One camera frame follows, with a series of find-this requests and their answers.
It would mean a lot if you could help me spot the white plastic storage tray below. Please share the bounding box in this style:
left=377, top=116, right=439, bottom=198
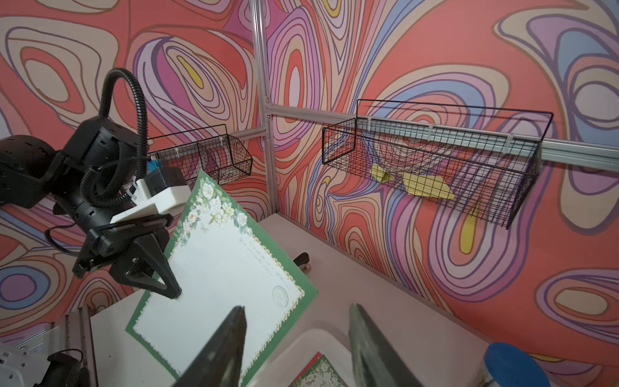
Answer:
left=248, top=328, right=356, bottom=386

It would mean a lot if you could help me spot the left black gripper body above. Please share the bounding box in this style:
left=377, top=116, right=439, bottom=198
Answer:
left=73, top=214, right=173, bottom=278

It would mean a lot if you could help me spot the yellow sticky note small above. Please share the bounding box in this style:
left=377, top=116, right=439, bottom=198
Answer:
left=370, top=163, right=395, bottom=184

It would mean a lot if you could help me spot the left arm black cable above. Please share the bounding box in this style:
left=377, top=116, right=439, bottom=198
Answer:
left=79, top=67, right=150, bottom=210

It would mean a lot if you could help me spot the back black wire basket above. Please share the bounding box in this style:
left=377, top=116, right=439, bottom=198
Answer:
left=322, top=98, right=555, bottom=228

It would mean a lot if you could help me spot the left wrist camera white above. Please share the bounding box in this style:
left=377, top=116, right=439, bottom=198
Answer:
left=111, top=166, right=191, bottom=223

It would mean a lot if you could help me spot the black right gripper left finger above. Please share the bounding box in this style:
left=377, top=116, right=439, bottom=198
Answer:
left=173, top=306, right=247, bottom=387

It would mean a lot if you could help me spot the black wire basket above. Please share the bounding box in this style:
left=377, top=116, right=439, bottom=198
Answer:
left=148, top=124, right=253, bottom=187
left=322, top=98, right=555, bottom=228

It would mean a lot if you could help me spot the blue lid pen tube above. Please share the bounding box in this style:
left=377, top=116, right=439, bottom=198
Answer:
left=476, top=343, right=551, bottom=386

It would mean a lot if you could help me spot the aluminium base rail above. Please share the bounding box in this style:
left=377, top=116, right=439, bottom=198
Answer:
left=1, top=307, right=98, bottom=386

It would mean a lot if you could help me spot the yellow sticky note large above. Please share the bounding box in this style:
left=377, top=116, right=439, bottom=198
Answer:
left=403, top=173, right=456, bottom=200

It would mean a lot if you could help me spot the left black wire basket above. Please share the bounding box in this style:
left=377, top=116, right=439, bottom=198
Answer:
left=148, top=124, right=253, bottom=187

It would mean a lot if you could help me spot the green floral stationery sheet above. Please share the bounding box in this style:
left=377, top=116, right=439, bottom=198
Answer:
left=126, top=172, right=318, bottom=386
left=290, top=352, right=347, bottom=387

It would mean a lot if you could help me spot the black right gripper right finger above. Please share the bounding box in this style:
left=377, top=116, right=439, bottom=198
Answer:
left=349, top=303, right=422, bottom=386

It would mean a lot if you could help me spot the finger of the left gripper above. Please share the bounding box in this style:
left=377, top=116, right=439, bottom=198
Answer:
left=109, top=231, right=182, bottom=299

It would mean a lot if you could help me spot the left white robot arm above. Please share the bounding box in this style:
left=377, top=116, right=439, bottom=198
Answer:
left=1, top=116, right=185, bottom=298

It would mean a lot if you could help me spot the blue black stapler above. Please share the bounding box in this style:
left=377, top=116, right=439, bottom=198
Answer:
left=293, top=253, right=311, bottom=273

